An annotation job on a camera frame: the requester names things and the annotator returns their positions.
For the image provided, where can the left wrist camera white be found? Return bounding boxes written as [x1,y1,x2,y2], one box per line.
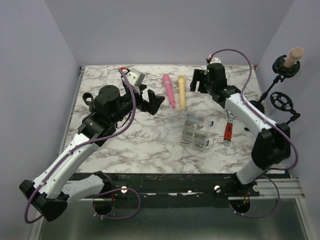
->
[120,67,145,95]

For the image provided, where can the beige pink toy microphone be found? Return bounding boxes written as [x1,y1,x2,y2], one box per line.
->
[283,47,305,68]

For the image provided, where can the orange handled adjustable wrench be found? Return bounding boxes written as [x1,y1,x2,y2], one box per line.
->
[223,111,235,147]

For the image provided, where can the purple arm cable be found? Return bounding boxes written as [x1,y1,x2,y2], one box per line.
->
[209,48,300,171]
[23,68,137,224]

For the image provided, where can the yellow toy microphone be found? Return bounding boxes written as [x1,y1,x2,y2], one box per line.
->
[177,75,186,110]

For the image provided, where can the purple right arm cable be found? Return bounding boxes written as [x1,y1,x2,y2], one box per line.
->
[209,48,300,171]

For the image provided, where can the clear plastic screw box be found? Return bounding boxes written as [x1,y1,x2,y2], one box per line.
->
[180,112,214,151]

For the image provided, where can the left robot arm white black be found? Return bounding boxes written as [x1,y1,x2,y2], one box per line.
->
[19,84,165,222]

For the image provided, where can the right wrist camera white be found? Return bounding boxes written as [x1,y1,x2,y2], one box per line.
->
[206,55,222,65]

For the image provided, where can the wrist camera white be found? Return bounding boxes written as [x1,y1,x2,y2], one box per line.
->
[206,55,222,65]
[120,67,145,95]

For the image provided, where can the black round-base microphone stand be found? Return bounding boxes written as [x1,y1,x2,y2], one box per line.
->
[82,92,96,113]

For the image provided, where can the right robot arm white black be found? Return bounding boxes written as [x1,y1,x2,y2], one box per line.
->
[190,62,291,196]

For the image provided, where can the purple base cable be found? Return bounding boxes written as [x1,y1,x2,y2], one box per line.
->
[228,174,280,218]
[92,187,143,221]

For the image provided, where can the black stand with shock mount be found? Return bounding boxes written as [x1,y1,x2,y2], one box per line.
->
[250,55,300,114]

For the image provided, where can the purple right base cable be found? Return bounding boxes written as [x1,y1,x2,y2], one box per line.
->
[228,174,280,218]

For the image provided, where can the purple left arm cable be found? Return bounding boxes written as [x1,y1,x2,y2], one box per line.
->
[23,68,137,224]

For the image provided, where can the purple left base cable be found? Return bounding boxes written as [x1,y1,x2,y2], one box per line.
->
[92,187,143,221]

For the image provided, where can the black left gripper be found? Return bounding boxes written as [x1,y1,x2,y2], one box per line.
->
[111,84,165,125]

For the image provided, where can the black tripod stand shock mount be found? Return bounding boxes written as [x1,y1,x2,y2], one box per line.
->
[269,91,301,125]

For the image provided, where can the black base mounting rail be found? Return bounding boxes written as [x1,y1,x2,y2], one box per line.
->
[92,173,260,212]

